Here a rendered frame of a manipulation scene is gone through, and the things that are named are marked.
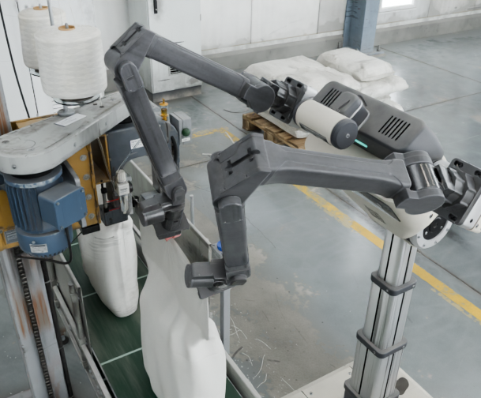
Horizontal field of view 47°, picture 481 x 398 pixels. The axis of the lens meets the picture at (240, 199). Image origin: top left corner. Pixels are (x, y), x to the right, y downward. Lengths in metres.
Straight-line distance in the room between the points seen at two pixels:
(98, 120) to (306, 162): 0.85
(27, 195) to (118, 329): 1.02
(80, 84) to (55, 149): 0.18
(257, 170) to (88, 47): 0.70
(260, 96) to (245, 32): 5.27
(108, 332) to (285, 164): 1.63
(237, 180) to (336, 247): 2.68
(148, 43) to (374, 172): 0.60
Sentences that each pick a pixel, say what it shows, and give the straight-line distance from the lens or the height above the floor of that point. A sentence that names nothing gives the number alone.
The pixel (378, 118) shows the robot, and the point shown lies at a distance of 1.33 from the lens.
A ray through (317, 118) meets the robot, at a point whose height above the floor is 1.55.
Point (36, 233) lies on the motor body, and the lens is 1.61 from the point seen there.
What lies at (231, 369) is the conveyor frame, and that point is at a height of 0.40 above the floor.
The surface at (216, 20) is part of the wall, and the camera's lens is 6.50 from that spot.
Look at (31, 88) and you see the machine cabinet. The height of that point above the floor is 0.59.
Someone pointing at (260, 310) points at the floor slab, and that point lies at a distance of 3.02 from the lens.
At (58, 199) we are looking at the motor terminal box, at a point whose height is 1.30.
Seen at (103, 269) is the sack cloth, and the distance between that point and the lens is 2.33.
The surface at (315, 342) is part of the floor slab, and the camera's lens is 2.89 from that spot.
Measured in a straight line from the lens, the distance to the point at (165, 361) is 1.85.
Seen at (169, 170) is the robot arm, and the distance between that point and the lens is 1.47.
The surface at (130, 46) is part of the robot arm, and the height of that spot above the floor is 1.69.
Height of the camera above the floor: 2.03
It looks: 31 degrees down
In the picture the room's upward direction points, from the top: 1 degrees clockwise
